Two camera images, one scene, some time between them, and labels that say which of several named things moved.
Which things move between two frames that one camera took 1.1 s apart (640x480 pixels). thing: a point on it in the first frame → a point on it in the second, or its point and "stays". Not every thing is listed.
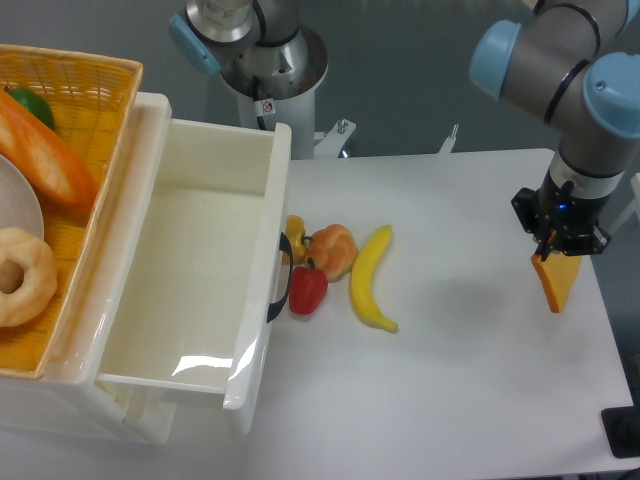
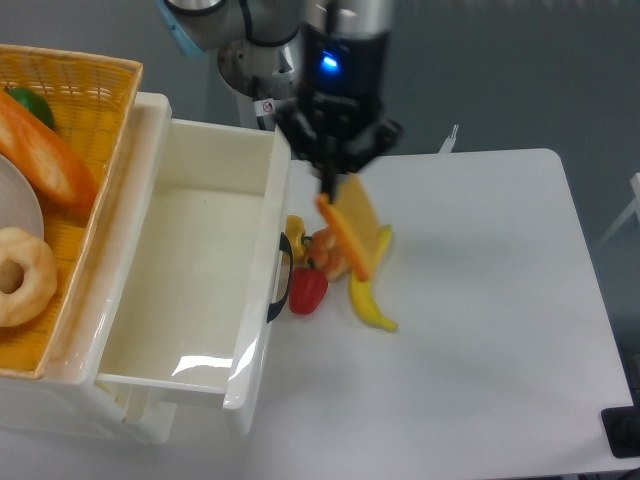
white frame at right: [635, 182] stays
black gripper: [561, 220] → [337, 125]
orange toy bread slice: [556, 274] → [354, 216]
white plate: [19, 204] stays
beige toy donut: [38, 286] stays
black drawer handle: [285, 246] stays
